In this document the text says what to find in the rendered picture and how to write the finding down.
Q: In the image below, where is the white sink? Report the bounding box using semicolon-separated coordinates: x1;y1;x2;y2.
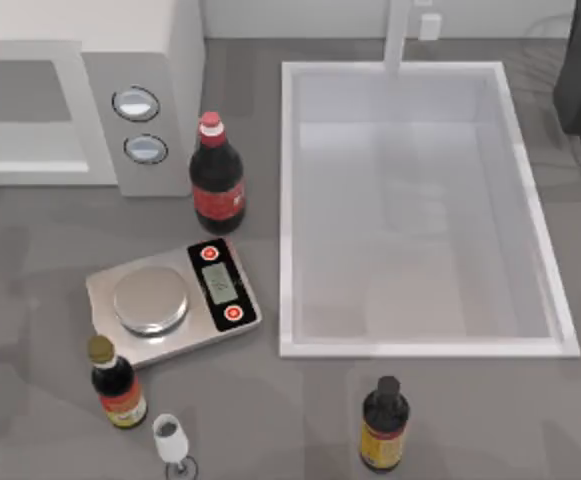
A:
278;60;581;360

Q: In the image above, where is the dark bottle with olive cap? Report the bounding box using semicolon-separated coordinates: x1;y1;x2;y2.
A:
86;334;148;430

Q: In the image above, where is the pale microwave oven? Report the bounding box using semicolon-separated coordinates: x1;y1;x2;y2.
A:
0;0;207;198

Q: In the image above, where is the round microwave knob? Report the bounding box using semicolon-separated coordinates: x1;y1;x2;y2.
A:
122;132;169;165
111;85;161;123

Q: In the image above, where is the clear wine glass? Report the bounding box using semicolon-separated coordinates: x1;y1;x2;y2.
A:
150;413;199;480

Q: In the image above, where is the white wall socket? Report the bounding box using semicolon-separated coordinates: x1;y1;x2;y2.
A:
418;12;442;42

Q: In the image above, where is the dark bottle with red cap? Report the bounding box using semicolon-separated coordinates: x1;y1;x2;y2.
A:
188;111;247;236

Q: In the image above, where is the dark bottle with black cap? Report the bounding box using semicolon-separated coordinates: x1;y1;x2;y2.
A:
359;375;412;475

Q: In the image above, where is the tall white tap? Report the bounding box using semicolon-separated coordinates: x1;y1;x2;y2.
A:
382;0;410;79

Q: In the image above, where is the silver kitchen scale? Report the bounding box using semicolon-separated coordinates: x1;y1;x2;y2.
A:
85;237;264;370

